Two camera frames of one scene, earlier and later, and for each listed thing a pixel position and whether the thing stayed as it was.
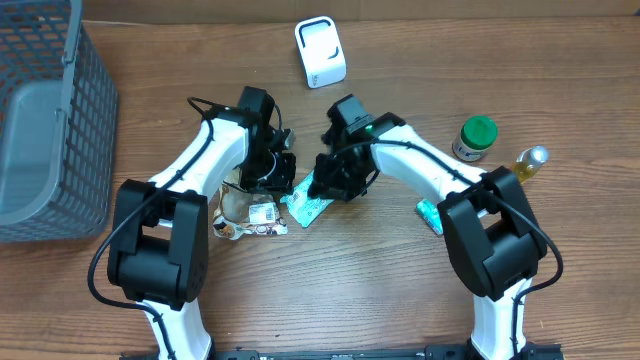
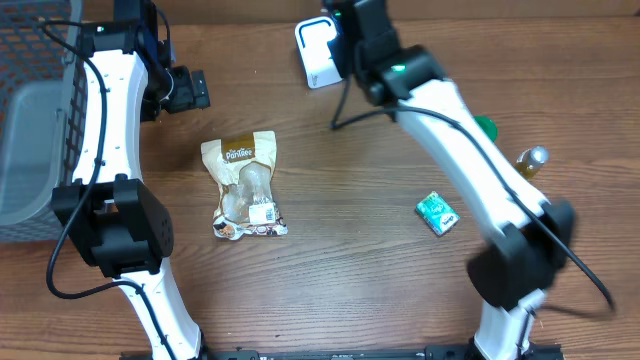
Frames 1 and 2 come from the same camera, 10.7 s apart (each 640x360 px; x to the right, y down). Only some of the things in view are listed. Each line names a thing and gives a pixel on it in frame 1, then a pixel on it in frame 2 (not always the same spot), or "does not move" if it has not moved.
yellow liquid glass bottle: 529,163 does not move
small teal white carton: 430,212 does not move
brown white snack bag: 242,212 does not move
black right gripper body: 344,177 to 351,64
